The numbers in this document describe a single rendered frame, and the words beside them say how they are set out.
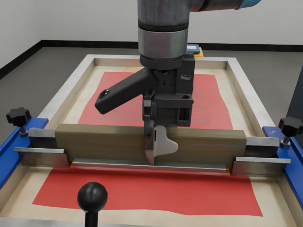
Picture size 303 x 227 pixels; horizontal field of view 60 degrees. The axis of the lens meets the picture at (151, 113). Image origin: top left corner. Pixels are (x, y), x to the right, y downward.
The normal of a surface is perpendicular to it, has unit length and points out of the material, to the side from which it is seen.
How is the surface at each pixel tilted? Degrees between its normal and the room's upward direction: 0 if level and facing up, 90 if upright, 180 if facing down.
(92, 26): 90
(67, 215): 0
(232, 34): 90
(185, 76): 90
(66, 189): 0
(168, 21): 90
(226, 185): 0
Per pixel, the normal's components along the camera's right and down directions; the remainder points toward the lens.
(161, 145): -0.07, 0.43
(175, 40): 0.42, 0.48
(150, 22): -0.51, 0.46
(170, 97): 0.00, -0.85
